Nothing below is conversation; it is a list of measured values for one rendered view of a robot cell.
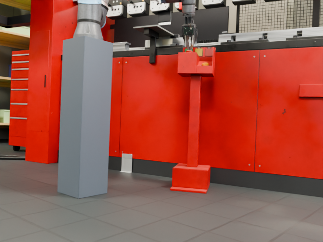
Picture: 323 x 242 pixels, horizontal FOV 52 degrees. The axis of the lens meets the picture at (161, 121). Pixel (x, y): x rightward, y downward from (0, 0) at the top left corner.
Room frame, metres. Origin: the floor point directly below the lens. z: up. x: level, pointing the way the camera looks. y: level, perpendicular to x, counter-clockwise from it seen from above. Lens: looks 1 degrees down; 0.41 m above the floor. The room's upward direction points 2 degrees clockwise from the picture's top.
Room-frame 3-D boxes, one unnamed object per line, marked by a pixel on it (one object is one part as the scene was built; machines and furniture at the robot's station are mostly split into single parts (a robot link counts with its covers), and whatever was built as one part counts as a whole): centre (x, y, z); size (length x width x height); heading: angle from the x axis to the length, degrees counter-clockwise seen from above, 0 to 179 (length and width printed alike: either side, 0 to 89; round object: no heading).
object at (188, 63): (1.96, -0.19, 0.75); 0.20 x 0.16 x 0.18; 77
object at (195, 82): (1.96, -0.19, 0.39); 0.06 x 0.06 x 0.54; 77
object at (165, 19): (2.44, 0.01, 1.13); 0.10 x 0.02 x 0.10; 63
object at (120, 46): (2.69, 0.50, 0.92); 0.50 x 0.06 x 0.10; 63
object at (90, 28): (1.70, 0.39, 0.82); 0.15 x 0.15 x 0.10
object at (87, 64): (1.70, 0.39, 0.39); 0.18 x 0.18 x 0.78; 50
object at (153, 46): (2.27, 0.09, 0.88); 0.14 x 0.04 x 0.22; 153
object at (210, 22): (3.00, -0.01, 1.12); 1.13 x 0.02 x 0.44; 63
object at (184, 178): (1.93, -0.19, 0.06); 0.25 x 0.20 x 0.12; 167
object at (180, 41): (2.41, -0.04, 0.92); 0.39 x 0.06 x 0.10; 63
